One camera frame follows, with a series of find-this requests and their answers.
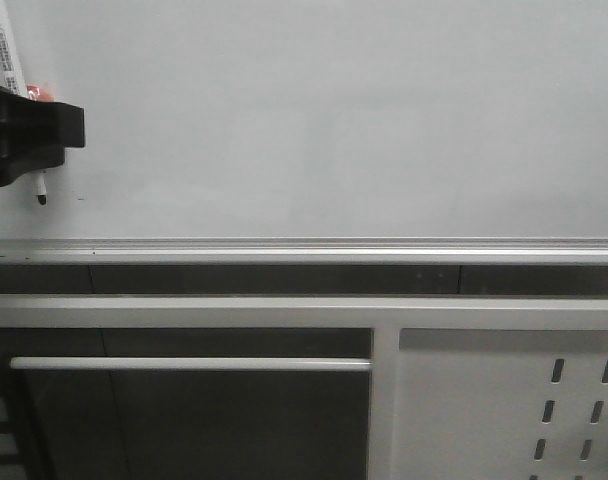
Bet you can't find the red round magnet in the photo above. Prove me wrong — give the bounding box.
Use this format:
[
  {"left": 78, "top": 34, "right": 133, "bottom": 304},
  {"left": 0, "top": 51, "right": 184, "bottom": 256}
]
[{"left": 27, "top": 85, "right": 54, "bottom": 102}]

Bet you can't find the white whiteboard marker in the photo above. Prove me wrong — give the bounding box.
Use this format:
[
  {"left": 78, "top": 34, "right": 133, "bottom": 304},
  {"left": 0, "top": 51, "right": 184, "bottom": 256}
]
[{"left": 0, "top": 1, "right": 47, "bottom": 205}]

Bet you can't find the white perforated metal panel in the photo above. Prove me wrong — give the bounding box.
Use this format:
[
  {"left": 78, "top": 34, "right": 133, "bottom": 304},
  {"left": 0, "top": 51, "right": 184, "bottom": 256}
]
[{"left": 392, "top": 329, "right": 608, "bottom": 479}]

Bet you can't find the whiteboard with aluminium frame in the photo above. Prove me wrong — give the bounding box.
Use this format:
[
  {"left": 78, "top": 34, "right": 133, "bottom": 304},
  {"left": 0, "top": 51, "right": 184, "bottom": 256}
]
[{"left": 0, "top": 1, "right": 608, "bottom": 264}]

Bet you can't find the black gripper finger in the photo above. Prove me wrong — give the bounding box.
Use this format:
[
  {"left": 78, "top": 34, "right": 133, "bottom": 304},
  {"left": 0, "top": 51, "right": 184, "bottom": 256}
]
[
  {"left": 0, "top": 145, "right": 65, "bottom": 188},
  {"left": 0, "top": 86, "right": 86, "bottom": 149}
]

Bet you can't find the white horizontal rail bar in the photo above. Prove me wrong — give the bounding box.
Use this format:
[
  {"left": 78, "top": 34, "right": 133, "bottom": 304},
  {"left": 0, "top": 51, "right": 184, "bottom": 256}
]
[{"left": 9, "top": 357, "right": 372, "bottom": 372}]

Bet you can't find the white metal stand frame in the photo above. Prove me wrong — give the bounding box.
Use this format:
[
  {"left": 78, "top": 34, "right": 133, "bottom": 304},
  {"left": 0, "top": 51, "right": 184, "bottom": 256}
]
[{"left": 0, "top": 295, "right": 608, "bottom": 479}]

